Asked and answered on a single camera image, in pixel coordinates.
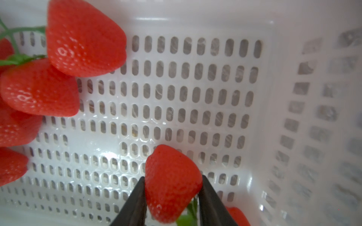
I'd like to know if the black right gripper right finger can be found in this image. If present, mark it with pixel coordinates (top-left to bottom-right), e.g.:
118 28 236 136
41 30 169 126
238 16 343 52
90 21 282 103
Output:
198 175 238 226

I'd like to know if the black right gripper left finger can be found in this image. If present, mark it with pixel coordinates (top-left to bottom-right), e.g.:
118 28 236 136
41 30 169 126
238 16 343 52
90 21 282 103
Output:
110 177 147 226

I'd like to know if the red strawberry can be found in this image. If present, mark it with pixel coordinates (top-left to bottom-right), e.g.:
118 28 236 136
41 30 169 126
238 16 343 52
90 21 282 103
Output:
46 1 127 77
145 145 203 224

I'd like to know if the white perforated plastic basket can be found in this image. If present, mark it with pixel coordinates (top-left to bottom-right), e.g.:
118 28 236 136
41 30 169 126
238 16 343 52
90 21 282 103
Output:
1 1 362 226

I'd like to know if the red strawberry basket edge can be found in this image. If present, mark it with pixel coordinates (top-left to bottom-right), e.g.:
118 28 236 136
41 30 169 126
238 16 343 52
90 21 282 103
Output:
1 58 80 117

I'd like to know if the red strawberry in basket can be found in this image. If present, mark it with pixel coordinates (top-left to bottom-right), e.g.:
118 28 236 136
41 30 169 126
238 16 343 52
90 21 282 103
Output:
46 1 127 77

